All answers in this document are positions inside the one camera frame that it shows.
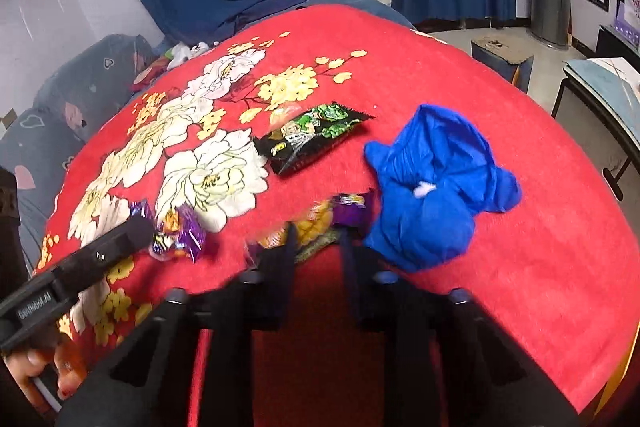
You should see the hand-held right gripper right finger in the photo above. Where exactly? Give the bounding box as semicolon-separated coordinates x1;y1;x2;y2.
340;227;583;427

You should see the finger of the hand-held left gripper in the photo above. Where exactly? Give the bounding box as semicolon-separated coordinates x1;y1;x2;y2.
52;213;156;295

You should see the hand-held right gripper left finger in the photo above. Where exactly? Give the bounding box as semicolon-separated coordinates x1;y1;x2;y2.
55;219;301;427

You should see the yellow snack wrapper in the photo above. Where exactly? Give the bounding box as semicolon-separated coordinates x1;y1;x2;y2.
245;199;341;263

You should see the purple candy wrapper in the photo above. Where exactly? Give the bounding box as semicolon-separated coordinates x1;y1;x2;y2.
131;199;207;264

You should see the person's left hand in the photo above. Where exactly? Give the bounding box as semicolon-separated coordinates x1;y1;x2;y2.
2;342;88;408

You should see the small purple wrapper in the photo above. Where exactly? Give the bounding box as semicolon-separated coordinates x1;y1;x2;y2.
332;189;378;228

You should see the blue plastic bag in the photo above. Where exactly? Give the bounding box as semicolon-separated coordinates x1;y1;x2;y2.
364;104;523;273

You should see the black and green snack packet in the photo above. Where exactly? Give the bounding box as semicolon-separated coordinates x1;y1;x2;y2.
252;103;376;178

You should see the grey heart print pillow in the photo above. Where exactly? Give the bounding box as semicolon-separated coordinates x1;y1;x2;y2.
32;34;156;142
0;107;88;268

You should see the colourful plush toy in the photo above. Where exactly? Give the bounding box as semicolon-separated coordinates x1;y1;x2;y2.
131;52;171;94

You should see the white plush toy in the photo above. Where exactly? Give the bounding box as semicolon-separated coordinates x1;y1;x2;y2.
167;42;208;70

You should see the red floral blanket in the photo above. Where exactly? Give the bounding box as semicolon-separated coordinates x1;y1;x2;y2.
30;4;640;427

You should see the small square stool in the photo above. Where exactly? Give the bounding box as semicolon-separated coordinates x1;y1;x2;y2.
471;36;535;92

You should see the blue bed sheet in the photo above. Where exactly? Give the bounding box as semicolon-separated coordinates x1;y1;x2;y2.
295;0;416;30

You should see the black metal side table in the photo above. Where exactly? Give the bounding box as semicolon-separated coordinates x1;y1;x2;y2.
550;57;640;202

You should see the black television cabinet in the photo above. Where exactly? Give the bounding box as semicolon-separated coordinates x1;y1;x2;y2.
597;24;640;58

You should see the purple box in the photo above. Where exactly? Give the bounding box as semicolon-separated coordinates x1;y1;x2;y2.
615;0;640;38

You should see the white cable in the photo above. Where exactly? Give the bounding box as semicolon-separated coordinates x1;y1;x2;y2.
29;376;63;414

